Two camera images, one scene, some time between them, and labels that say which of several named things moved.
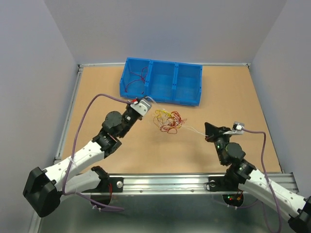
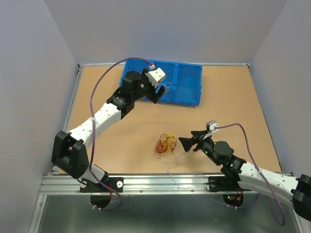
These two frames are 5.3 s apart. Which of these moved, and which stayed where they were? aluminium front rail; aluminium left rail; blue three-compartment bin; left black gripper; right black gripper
Moved: left black gripper; right black gripper
Stayed: blue three-compartment bin; aluminium left rail; aluminium front rail
